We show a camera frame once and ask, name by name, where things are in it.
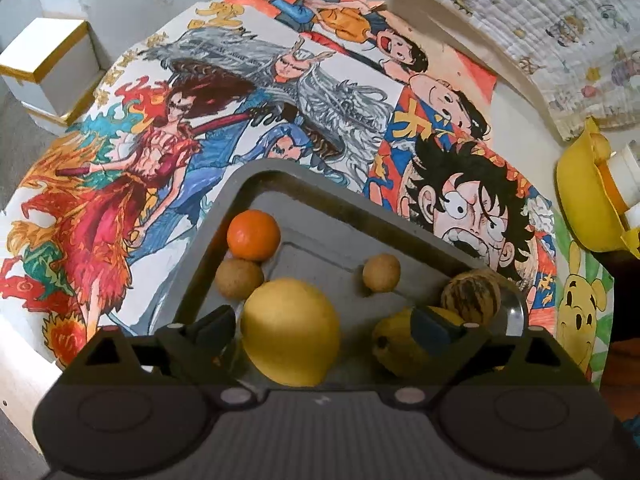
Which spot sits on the white printed quilted cloth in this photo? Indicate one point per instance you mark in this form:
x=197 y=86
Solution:
x=581 y=56

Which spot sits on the small brown kiwi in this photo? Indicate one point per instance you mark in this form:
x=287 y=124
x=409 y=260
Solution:
x=236 y=279

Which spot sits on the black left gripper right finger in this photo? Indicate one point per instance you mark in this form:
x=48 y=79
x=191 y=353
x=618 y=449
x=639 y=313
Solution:
x=449 y=349

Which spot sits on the small brown round fruit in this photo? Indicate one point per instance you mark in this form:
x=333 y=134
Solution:
x=381 y=273

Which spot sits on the colourful anime poster mat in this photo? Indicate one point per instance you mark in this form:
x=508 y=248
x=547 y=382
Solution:
x=95 y=232

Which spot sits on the elongated yellow-green pear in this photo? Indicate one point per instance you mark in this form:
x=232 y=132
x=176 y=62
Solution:
x=405 y=342

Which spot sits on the striped pepino melon front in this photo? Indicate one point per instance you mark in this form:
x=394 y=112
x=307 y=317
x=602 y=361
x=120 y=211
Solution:
x=475 y=296

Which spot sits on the white box gold trim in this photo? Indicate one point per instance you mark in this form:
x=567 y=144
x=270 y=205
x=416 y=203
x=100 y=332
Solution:
x=52 y=69

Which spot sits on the round yellow pear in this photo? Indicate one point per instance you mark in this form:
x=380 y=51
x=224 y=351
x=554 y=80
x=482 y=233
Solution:
x=291 y=332

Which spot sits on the yellow plastic bowl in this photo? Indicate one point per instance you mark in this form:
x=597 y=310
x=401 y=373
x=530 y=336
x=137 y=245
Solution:
x=586 y=207

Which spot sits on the white plastic cup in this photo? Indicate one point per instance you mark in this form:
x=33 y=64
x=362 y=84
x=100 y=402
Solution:
x=621 y=178

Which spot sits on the small orange tangerine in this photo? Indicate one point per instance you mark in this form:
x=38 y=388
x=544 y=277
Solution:
x=253 y=235

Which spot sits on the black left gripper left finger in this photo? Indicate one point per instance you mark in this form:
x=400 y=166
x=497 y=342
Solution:
x=193 y=351

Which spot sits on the metal baking tray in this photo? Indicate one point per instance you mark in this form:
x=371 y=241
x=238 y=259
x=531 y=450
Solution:
x=327 y=235

